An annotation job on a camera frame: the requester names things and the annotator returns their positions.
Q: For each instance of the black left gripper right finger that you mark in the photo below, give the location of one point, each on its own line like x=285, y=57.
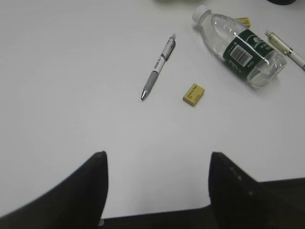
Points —
x=240, y=202

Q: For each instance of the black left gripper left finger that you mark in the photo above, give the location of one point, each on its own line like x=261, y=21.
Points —
x=75, y=203

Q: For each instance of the clear water bottle green label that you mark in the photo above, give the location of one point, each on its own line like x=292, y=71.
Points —
x=253, y=59

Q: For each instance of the yellow eraser front left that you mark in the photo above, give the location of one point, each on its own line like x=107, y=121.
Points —
x=194, y=94

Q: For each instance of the beige and white pen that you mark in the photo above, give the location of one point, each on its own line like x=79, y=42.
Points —
x=285, y=49

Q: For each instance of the grey and white pen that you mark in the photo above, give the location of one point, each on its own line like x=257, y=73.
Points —
x=168, y=49

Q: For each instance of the yellow eraser near bottle cap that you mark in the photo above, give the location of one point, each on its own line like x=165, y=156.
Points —
x=244, y=21

